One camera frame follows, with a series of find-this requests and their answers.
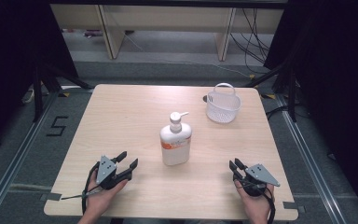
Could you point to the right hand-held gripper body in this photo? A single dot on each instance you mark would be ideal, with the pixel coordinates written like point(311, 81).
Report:
point(261, 175)

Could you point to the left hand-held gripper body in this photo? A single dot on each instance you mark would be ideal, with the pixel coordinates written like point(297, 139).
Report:
point(106, 169)

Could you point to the white pump bottle orange label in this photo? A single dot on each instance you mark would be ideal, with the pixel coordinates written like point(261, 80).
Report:
point(175, 146)

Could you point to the person's right hand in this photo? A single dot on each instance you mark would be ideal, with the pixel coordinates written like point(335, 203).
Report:
point(258, 205)

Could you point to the person's left hand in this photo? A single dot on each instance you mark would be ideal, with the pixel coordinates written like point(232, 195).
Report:
point(101, 200)

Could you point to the grey tape strip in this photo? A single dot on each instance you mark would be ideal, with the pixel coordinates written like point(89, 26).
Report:
point(52, 196)
point(292, 206)

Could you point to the yellow black tape piece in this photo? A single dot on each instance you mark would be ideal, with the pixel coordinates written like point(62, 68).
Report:
point(270, 96)
point(64, 94)

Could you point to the black metal stand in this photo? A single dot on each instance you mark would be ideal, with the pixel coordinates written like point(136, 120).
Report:
point(38, 93)
point(291, 93)

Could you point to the black curtain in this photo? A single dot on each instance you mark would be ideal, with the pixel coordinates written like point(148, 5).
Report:
point(338, 77)
point(12, 62)

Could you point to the small dark purple object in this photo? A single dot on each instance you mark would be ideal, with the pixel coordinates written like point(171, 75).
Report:
point(93, 33)

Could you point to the small red object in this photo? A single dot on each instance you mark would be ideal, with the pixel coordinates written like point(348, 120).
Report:
point(69, 30)

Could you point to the beige office desk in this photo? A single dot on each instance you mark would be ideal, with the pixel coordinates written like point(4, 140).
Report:
point(167, 17)

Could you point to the aluminium floor rail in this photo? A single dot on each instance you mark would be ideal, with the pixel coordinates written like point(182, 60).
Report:
point(310, 165)
point(15, 161)

